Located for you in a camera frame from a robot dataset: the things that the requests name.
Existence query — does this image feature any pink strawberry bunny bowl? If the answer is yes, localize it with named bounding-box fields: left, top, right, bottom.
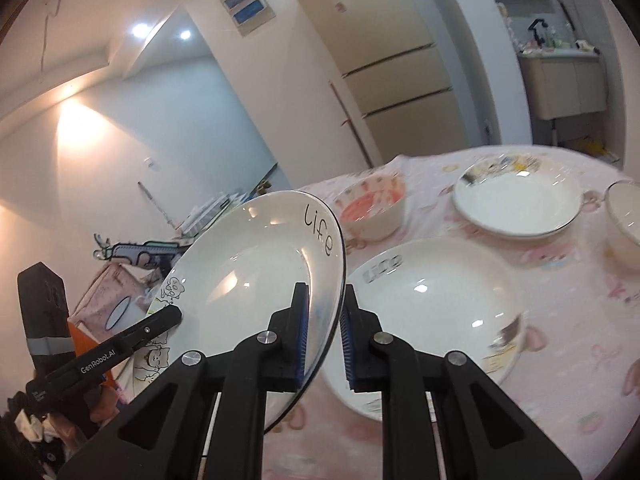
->
left=332, top=172, right=407, bottom=242

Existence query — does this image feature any wall electrical panel box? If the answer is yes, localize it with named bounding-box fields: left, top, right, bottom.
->
left=217, top=0, right=277, bottom=37

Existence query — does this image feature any pink printed tablecloth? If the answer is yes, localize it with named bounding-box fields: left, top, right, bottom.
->
left=262, top=145, right=640, bottom=480

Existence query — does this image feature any white bowl with dark rim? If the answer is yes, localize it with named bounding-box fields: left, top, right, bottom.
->
left=604, top=180, right=640, bottom=261

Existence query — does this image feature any beige refrigerator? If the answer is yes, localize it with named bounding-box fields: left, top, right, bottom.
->
left=272, top=0, right=471, bottom=167

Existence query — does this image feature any blue pencil case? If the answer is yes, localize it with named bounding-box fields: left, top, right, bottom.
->
left=95, top=240, right=180, bottom=267

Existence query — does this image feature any orange packet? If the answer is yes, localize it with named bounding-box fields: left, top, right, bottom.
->
left=67, top=320, right=118, bottom=396

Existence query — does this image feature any white plate with dark rim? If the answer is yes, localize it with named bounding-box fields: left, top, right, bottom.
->
left=452, top=155, right=584, bottom=238

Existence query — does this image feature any grey striped box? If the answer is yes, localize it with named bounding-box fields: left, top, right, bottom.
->
left=180, top=195, right=246, bottom=235

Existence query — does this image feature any white plate with cartoon print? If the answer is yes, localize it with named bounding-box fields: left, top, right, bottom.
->
left=120, top=190, right=348, bottom=433

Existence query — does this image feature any beige bathroom vanity cabinet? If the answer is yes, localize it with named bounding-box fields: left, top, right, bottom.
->
left=517, top=50, right=608, bottom=121

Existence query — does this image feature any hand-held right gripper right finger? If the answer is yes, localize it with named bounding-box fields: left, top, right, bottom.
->
left=339, top=284, right=583, bottom=480

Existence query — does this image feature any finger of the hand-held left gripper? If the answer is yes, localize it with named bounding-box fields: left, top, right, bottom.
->
left=25, top=305, right=183, bottom=413

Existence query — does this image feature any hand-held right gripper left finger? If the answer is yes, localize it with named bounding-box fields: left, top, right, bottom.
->
left=57, top=282, right=313, bottom=480

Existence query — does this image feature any white deep plate with lettering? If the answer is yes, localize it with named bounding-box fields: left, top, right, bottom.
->
left=322, top=237, right=526, bottom=421

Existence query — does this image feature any thin metal rod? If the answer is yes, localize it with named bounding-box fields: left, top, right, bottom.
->
left=137, top=181, right=173, bottom=226

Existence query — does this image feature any dark cloth pile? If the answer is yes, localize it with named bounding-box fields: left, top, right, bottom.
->
left=0, top=390, right=101, bottom=480

